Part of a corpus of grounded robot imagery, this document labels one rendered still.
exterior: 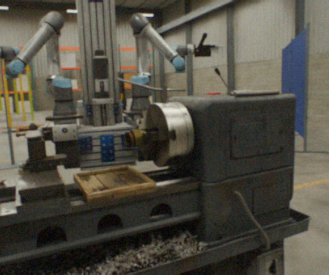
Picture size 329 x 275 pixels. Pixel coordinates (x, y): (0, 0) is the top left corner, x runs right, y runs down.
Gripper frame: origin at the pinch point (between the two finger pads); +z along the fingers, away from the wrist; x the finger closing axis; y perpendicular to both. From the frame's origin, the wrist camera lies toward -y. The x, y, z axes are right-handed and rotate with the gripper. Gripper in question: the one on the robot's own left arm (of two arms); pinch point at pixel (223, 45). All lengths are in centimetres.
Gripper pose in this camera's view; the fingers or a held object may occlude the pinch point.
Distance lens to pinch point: 221.3
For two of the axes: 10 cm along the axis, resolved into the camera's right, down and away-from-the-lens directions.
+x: -0.9, 2.9, -9.5
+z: 9.9, -0.2, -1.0
